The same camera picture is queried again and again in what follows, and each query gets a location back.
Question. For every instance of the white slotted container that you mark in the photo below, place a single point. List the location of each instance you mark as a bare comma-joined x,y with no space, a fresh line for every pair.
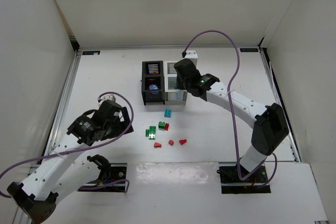
173,95

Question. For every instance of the dark green small lego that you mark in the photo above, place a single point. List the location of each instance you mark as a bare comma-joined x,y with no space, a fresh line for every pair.
161,125

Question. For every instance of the right aluminium frame rail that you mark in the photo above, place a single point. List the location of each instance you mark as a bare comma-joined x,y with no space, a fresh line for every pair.
278,97

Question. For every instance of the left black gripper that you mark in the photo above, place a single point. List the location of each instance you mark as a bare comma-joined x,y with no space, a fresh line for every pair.
124,119

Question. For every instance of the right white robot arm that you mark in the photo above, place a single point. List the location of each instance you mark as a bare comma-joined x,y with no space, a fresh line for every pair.
268,122

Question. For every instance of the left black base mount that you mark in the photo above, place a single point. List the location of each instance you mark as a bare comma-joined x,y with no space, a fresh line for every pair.
112,182

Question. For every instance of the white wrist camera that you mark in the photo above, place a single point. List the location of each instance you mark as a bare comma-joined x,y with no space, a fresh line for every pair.
192,55
106,96

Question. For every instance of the left aluminium frame rail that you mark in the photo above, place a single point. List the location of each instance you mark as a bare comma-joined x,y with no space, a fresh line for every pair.
55,130

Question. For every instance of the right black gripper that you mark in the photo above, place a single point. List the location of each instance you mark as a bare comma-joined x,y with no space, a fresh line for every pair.
182,70

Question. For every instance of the purple lotus flower lego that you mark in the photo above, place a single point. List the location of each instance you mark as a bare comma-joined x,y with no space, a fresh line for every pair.
153,87

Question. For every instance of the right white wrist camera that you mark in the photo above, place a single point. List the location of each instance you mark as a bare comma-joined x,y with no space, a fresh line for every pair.
192,55

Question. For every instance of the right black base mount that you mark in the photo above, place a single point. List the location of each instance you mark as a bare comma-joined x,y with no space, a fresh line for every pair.
231,184

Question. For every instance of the green plate lego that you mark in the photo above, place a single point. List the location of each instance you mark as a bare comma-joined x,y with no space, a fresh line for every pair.
152,132

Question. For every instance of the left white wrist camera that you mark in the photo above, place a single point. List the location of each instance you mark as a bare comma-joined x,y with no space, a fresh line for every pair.
106,96

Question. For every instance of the blue square lego stud-up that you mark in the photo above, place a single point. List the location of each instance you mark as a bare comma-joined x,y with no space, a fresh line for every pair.
167,113

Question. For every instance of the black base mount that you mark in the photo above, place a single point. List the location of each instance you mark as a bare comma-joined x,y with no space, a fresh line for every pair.
231,184
112,182

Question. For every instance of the red curved lego left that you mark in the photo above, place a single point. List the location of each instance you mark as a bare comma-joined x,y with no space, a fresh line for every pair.
157,145

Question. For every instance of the black slotted container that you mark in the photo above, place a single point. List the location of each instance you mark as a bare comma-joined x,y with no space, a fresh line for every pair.
152,73

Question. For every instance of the red curved lego right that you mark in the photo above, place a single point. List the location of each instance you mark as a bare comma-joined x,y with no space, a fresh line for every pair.
183,141

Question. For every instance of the aluminium frame rail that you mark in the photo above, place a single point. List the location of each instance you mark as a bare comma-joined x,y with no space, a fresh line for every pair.
55,130
278,97

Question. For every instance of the right blue label sticker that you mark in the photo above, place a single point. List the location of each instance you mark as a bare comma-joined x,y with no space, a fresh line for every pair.
249,49

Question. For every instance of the red curved lego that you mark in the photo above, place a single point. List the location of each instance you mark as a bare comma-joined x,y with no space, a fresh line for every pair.
157,145
183,141

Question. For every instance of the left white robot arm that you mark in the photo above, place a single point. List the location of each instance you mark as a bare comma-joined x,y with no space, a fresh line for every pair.
64,172

